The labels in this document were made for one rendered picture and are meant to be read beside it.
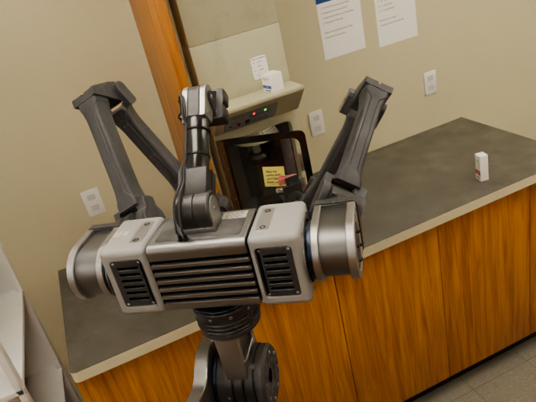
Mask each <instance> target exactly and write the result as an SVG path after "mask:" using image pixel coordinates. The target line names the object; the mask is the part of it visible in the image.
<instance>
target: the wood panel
mask: <svg viewBox="0 0 536 402"><path fill-rule="evenodd" d="M129 3H130V6H131V8H132V13H133V16H134V18H135V21H136V26H137V29H138V31H139V34H140V39H141V41H142V44H143V47H144V52H145V54H146V57H147V59H148V64H149V67H150V70H151V72H152V77H153V80H154V82H155V86H156V90H157V92H158V95H159V99H160V103H161V105H162V109H163V111H164V115H165V118H166V121H167V126H168V128H169V131H170V134H171V138H172V141H173V144H174V147H175V151H176V154H177V157H178V160H179V162H180V163H181V164H182V163H183V140H184V125H183V124H182V123H181V122H180V120H179V119H178V115H179V114H180V106H179V102H178V99H179V98H178V96H179V95H180V94H179V91H181V92H182V91H183V89H184V88H186V87H190V85H189V83H188V79H187V74H186V72H185V68H184V65H183V60H182V57H181V54H180V51H179V47H178V43H177V40H176V37H175V32H174V29H173V26H172V23H171V18H170V15H169V12H168V7H167V4H166V1H165V0H129Z"/></svg>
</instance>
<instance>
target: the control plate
mask: <svg viewBox="0 0 536 402"><path fill-rule="evenodd" d="M277 105H278V102H277V103H274V104H270V105H267V106H265V107H262V108H258V109H255V110H253V111H250V112H246V113H243V114H241V115H238V116H234V117H231V118H229V124H225V127H224V132H229V131H231V130H233V129H236V128H240V127H242V126H245V125H248V124H252V123H254V122H257V121H260V120H263V119H266V118H268V117H271V116H274V115H275V112H276V108H277ZM265 108H266V111H264V109H265ZM254 112H255V114H254V115H253V113H254ZM267 113H269V116H267ZM260 116H262V117H260ZM254 118H256V120H254ZM249 119H250V123H247V124H245V122H246V120H249ZM239 123H241V125H240V126H237V124H239ZM230 126H232V128H230Z"/></svg>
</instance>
